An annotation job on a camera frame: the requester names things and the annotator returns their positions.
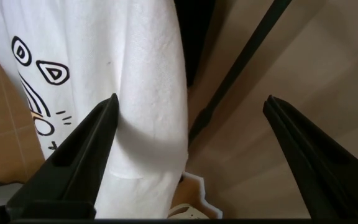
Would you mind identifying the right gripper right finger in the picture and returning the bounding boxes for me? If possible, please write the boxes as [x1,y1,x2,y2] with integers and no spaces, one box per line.
[262,95,358,218]

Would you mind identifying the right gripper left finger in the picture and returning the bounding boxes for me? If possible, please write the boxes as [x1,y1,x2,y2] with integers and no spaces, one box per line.
[6,93,121,220]

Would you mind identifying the black clothes rack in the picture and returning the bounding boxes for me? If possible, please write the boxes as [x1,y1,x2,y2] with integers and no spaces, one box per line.
[178,0,293,183]

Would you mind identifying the black shorts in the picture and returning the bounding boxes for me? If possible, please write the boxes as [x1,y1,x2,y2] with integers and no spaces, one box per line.
[173,0,216,88]

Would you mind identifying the beige curtain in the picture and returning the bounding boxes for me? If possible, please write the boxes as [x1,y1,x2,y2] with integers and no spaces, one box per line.
[185,0,358,218]

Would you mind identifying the white garment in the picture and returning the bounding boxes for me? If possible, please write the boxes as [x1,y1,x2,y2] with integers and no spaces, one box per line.
[0,0,189,220]

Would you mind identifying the white laundry basket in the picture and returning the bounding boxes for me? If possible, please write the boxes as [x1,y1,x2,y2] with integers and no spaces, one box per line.
[167,203,210,220]

